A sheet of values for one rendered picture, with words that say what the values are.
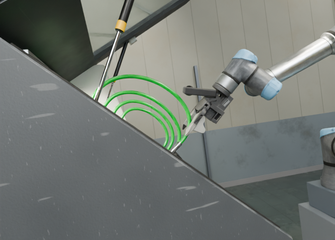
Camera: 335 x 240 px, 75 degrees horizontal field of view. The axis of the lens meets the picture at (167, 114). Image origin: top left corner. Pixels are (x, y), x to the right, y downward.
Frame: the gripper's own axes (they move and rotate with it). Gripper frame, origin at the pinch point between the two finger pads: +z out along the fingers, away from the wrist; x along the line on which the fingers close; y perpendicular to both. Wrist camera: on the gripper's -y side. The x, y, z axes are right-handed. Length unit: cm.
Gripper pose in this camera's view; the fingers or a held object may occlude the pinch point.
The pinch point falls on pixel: (184, 128)
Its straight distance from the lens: 82.7
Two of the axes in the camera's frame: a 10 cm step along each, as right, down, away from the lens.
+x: -0.7, -2.3, 9.7
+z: -5.9, 7.9, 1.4
